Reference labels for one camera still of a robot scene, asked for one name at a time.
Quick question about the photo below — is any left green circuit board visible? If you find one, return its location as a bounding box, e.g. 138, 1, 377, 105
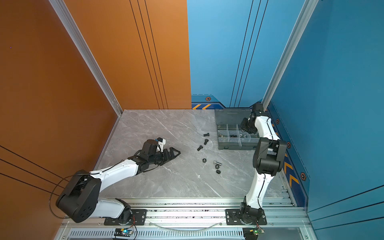
114, 228, 135, 239

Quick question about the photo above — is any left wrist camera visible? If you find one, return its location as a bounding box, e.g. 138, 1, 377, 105
156, 137, 166, 152

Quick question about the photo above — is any grey plastic organizer box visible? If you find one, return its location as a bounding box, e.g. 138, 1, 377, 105
215, 108, 259, 151

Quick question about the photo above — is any aluminium corner post left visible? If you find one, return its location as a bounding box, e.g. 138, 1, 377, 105
49, 0, 123, 118

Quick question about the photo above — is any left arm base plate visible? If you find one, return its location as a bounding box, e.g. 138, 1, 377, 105
104, 209, 147, 227

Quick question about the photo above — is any aluminium front rail frame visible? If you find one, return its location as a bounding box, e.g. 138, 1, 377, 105
56, 196, 319, 240

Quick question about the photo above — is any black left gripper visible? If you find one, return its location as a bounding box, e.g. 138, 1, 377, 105
148, 147, 181, 166

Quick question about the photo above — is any aluminium corner post right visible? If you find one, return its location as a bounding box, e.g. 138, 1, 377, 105
262, 0, 319, 110

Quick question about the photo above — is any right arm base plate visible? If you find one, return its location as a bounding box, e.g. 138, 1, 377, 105
225, 209, 268, 226

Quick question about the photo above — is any green circuit board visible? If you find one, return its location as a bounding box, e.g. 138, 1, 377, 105
243, 228, 265, 240
114, 228, 135, 239

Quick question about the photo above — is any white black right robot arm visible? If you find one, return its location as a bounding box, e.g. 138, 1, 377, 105
239, 114, 287, 225

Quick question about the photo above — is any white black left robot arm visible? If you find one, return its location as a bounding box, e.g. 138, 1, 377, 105
55, 146, 181, 225

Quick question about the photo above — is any right green circuit board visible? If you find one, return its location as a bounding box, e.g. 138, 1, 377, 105
243, 228, 265, 240

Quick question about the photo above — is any aluminium corner post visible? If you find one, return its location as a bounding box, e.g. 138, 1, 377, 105
49, 0, 123, 118
262, 0, 319, 110

